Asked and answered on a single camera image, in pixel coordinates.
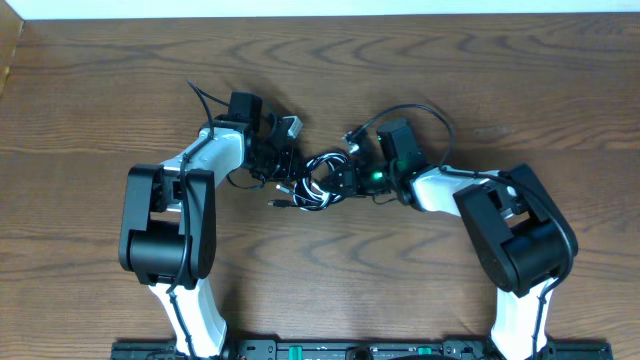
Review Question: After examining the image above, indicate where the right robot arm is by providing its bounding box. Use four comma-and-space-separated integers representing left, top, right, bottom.
321, 118, 578, 359

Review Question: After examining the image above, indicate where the left camera cable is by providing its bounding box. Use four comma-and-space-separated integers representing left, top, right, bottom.
167, 79, 231, 360

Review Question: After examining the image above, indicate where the right camera cable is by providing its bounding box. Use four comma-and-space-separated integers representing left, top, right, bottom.
344, 103, 576, 360

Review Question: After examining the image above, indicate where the camera cable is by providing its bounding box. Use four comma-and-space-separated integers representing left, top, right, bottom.
344, 103, 576, 360
167, 79, 231, 360

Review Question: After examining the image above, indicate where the black usb cable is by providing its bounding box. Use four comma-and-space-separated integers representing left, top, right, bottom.
267, 151, 359, 212

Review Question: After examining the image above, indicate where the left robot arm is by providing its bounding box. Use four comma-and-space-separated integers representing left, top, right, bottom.
118, 92, 303, 359

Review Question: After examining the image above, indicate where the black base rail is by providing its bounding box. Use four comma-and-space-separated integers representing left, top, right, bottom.
109, 338, 614, 360

